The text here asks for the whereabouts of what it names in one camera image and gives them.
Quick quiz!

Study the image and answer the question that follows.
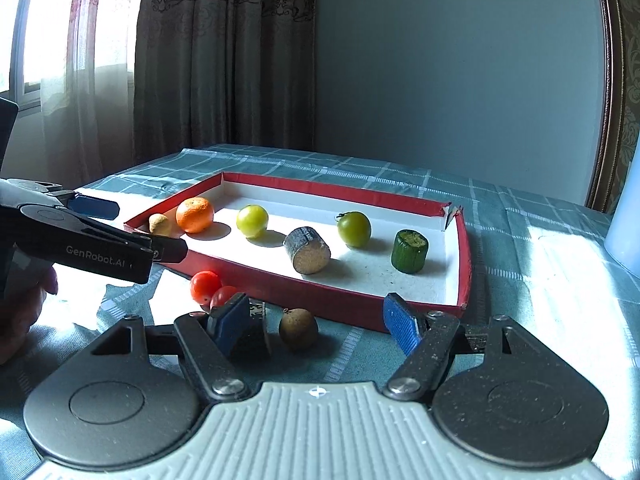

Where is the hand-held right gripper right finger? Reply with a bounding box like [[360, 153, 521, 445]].
[[382, 291, 540, 404]]

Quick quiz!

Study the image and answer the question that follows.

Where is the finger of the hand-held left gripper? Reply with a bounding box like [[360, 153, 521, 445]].
[[121, 229, 189, 265], [65, 192, 121, 222]]

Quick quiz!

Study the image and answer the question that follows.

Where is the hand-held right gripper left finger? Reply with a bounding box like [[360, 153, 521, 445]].
[[75, 293, 252, 404]]

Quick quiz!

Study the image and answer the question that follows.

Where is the red cherry tomato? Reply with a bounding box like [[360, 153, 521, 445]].
[[190, 270, 223, 306], [209, 285, 240, 311]]

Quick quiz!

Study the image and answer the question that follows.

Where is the dark sugarcane piece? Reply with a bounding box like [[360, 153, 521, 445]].
[[283, 226, 333, 276], [230, 301, 273, 359]]

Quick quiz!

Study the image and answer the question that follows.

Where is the orange mandarin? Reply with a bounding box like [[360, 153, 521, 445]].
[[175, 197, 215, 234]]

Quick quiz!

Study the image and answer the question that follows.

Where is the brown kiwi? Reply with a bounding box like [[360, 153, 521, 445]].
[[278, 308, 320, 352]]

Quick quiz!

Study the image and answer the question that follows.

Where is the green cucumber piece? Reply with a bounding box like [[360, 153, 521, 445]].
[[391, 229, 431, 275]]

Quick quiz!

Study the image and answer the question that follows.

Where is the red cardboard box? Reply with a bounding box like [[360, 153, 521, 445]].
[[122, 171, 472, 335]]

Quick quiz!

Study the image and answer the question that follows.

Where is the yellow-green tomato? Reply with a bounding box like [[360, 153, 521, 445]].
[[236, 204, 269, 239]]

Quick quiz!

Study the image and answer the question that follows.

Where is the green tomato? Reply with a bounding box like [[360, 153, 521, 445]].
[[336, 211, 372, 249]]

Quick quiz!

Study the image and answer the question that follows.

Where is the person's left hand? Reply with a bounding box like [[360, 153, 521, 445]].
[[0, 264, 59, 365]]

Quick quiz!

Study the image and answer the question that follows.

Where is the sheer white curtain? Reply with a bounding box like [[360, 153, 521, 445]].
[[15, 0, 147, 188]]

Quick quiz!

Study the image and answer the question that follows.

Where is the brown patterned curtain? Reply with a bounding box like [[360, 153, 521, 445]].
[[132, 0, 319, 167]]

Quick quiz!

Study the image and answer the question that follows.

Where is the blue plastic jug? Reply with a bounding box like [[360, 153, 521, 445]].
[[603, 154, 640, 274]]

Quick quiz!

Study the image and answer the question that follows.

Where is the window frame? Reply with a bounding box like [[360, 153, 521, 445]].
[[0, 0, 47, 113]]

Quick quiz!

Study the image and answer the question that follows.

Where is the dark wooden frame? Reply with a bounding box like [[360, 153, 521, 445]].
[[585, 0, 640, 214]]

